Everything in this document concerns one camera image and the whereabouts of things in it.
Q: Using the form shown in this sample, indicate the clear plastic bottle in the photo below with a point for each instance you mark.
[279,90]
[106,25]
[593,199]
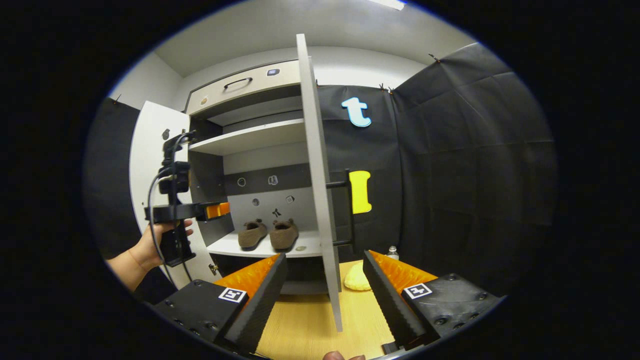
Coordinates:
[393,254]

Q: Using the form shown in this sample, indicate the brown fuzzy shoe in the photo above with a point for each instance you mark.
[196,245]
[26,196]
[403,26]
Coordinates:
[251,236]
[284,237]

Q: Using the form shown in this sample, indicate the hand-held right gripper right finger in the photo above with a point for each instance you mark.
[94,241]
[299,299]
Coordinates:
[390,305]

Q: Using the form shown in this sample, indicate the white cabinet drawer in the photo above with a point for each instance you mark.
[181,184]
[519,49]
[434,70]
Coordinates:
[287,77]

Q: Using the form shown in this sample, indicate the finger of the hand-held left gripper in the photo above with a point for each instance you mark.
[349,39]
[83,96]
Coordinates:
[201,211]

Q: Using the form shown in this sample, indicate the ceiling light strip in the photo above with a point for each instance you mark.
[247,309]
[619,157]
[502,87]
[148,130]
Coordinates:
[390,4]

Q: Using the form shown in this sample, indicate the black backdrop cloth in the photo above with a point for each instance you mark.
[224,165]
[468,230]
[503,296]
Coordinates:
[475,175]

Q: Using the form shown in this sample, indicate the yellow round pad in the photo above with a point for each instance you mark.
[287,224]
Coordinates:
[356,277]

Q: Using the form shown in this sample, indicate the white shoe cabinet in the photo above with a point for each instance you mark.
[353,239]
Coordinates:
[250,137]

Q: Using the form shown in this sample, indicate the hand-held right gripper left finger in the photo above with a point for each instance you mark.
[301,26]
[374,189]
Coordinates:
[260,307]

